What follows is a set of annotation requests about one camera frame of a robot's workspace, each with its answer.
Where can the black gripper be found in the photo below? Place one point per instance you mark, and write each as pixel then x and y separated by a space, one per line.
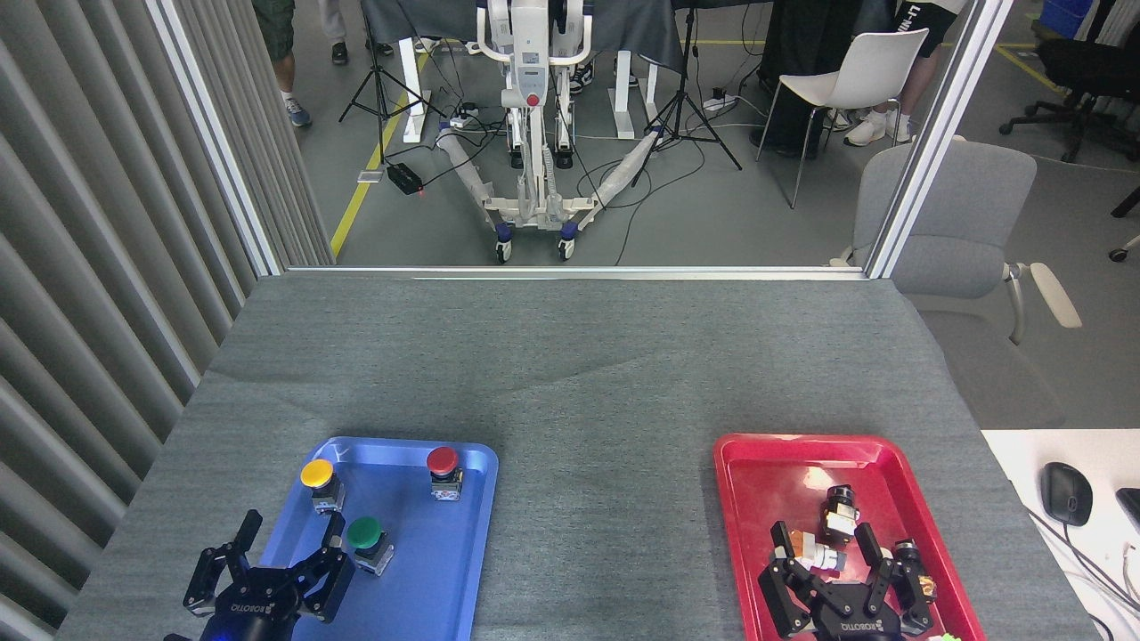
pixel 855 619
pixel 254 610

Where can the green push button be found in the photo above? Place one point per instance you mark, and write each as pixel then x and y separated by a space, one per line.
pixel 365 532

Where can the yellow push button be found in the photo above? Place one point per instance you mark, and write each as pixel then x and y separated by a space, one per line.
pixel 317 474

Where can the red push button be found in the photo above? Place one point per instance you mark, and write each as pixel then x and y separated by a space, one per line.
pixel 443 460

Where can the red plastic tray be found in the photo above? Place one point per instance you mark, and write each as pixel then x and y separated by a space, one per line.
pixel 775 481

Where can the blue plastic tray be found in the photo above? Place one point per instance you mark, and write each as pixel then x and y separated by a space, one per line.
pixel 427 552

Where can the white desk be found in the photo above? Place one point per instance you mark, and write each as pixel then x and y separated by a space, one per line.
pixel 1024 463

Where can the black computer mouse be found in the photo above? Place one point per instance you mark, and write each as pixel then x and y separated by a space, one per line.
pixel 1066 494

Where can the black flat device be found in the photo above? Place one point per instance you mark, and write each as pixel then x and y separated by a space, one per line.
pixel 1131 507

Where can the grey office chair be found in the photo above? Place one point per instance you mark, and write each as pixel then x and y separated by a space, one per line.
pixel 962 214

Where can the grey slatted panel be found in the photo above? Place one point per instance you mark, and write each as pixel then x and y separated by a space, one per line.
pixel 89 223

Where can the black box with red light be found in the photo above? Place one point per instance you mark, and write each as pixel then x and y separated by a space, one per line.
pixel 403 178

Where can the black chair base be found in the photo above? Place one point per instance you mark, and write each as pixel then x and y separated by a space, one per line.
pixel 1124 205

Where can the white power strip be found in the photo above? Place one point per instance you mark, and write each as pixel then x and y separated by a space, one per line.
pixel 721 101

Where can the black tripod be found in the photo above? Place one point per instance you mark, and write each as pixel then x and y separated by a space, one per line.
pixel 380 80
pixel 684 98

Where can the white plastic chair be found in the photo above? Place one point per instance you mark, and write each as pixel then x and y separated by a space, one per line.
pixel 877 67

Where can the black draped table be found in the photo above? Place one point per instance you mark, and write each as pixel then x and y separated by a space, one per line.
pixel 802 44

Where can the person in green shorts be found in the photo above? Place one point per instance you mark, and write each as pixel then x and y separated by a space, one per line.
pixel 276 27

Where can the person in grey trousers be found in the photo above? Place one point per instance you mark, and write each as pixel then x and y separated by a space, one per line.
pixel 337 27

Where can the seated person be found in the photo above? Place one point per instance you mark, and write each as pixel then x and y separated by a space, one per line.
pixel 926 36

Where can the black office chair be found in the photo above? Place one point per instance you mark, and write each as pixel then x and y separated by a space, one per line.
pixel 1082 62

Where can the white stand on wheels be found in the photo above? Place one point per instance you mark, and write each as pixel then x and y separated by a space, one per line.
pixel 530 53

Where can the blue box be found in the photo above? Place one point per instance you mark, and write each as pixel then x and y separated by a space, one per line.
pixel 1064 16

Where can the orange white switch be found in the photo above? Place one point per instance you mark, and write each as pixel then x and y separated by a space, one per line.
pixel 819 556

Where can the black knob switch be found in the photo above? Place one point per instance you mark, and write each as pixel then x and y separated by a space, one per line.
pixel 840 512

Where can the black orange switch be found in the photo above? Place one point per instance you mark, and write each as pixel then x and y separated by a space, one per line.
pixel 916 565

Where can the silver rail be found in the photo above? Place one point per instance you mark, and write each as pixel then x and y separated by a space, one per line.
pixel 579 272

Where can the silver post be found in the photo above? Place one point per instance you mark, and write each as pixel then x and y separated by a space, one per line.
pixel 935 133
pixel 218 142

